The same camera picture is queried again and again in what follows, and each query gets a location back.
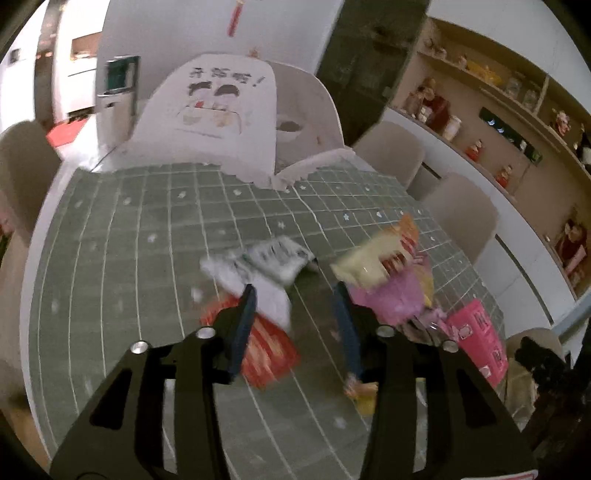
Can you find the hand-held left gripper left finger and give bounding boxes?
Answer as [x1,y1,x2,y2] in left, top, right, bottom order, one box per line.
[50,284,259,480]

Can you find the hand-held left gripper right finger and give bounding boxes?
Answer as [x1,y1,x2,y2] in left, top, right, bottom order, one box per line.
[332,281,539,480]

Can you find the white silver snack packet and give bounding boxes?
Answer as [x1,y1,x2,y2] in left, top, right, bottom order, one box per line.
[199,254,293,334]

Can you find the yellow snack packet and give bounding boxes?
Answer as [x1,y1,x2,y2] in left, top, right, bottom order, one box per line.
[330,231,407,291]

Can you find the white black printed wrapper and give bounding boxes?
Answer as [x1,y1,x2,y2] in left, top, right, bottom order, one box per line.
[233,236,319,286]

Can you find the pink plastic bin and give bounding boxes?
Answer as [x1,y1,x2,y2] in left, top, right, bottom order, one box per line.
[445,299,509,388]

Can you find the beige chair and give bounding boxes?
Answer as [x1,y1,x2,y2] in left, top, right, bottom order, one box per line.
[353,122,426,186]
[421,173,500,265]
[504,328,565,432]
[0,121,64,236]

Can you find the red printed can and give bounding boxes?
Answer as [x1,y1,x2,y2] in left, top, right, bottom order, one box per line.
[199,295,301,389]

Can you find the small yellow pink wrapper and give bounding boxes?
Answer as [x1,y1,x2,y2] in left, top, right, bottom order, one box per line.
[342,373,380,416]

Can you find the clear plastic wrapper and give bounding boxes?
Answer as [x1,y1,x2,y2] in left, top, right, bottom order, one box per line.
[405,308,459,348]

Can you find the orange red snack packet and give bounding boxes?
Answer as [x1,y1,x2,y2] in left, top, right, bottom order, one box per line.
[385,213,422,273]

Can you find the white sideboard cabinet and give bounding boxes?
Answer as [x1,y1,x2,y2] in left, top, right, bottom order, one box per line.
[381,107,580,326]

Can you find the green grid tablecloth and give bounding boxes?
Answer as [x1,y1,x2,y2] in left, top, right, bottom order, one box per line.
[28,150,509,480]

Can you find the seated red figurine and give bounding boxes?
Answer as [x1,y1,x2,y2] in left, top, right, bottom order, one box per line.
[554,218,589,274]

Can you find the white lace-edged cloth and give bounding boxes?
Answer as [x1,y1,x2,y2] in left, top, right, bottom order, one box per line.
[273,148,357,193]

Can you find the white cartoon printed cloth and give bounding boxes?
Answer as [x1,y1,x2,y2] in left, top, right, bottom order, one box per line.
[111,51,278,190]

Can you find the large red figurine jar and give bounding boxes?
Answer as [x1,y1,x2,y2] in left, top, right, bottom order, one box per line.
[416,78,451,132]

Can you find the black device with lights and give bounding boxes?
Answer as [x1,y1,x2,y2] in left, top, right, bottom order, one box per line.
[479,107,544,163]

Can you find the red floor mat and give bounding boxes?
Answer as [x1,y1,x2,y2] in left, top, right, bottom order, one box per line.
[45,117,99,149]

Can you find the dark glass door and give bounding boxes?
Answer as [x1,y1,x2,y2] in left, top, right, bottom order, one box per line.
[315,0,431,145]

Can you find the silver door lock panel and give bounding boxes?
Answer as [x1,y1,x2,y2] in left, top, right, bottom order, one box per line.
[96,54,140,121]

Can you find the yellow box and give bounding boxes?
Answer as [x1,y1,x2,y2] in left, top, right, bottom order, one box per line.
[465,59,503,85]

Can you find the red hanging ornament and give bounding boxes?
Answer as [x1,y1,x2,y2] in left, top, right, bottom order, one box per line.
[225,0,249,38]

